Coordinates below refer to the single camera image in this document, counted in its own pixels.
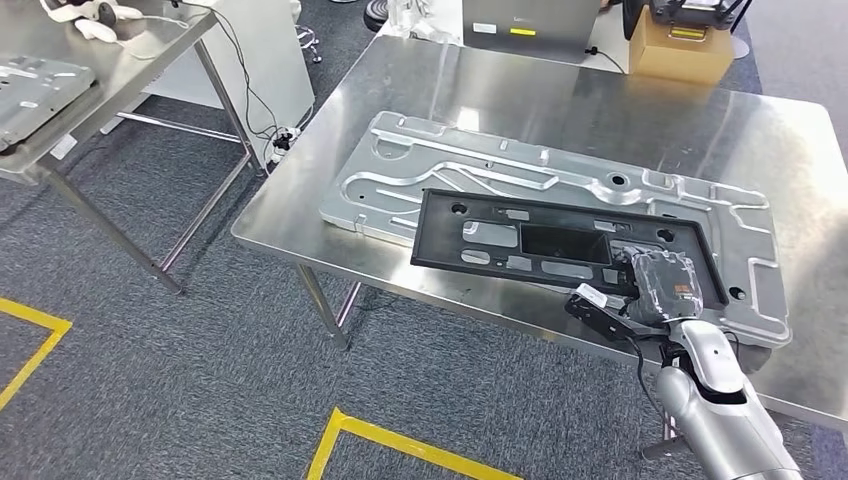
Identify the small stamped silver metal panel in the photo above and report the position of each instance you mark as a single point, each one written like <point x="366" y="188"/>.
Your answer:
<point x="40" y="93"/>

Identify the black plastic plate bracket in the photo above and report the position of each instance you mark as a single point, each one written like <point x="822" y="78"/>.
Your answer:
<point x="437" y="232"/>

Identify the stainless steel workbench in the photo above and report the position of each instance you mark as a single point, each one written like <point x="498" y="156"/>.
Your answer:
<point x="530" y="99"/>

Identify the stainless steel table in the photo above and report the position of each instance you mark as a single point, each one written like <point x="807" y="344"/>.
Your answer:
<point x="132" y="73"/>

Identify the clear plastic item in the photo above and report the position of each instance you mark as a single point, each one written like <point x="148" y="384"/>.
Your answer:
<point x="417" y="20"/>

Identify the white VR controller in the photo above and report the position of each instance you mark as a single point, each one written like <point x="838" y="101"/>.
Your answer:
<point x="93" y="30"/>
<point x="122" y="11"/>

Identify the black round base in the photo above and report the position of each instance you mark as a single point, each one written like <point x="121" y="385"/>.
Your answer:
<point x="376" y="13"/>

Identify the cardboard box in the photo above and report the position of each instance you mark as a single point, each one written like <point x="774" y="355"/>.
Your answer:
<point x="662" y="63"/>

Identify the black device on box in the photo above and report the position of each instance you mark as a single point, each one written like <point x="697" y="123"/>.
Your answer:
<point x="689" y="10"/>

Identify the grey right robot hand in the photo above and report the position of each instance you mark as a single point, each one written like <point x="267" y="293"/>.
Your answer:
<point x="669" y="285"/>

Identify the grey laptop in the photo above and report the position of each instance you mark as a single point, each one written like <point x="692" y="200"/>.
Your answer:
<point x="563" y="26"/>

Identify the white cabinet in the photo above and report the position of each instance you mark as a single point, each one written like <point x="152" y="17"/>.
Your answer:
<point x="265" y="53"/>

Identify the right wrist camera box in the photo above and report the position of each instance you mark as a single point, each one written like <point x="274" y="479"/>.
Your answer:
<point x="596" y="318"/>

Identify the white desk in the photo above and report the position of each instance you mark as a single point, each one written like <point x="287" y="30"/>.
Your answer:
<point x="613" y="33"/>

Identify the white label sticker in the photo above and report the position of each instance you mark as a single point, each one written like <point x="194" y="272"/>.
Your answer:
<point x="63" y="147"/>

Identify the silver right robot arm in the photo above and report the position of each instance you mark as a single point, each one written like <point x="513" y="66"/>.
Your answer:
<point x="709" y="411"/>

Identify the large stamped silver metal panel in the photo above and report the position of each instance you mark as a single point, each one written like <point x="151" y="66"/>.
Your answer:
<point x="748" y="232"/>

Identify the chrome fitting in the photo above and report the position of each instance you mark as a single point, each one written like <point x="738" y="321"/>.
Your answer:
<point x="308" y="40"/>

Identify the white power strip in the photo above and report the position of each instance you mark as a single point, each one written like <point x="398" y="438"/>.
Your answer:
<point x="273" y="158"/>

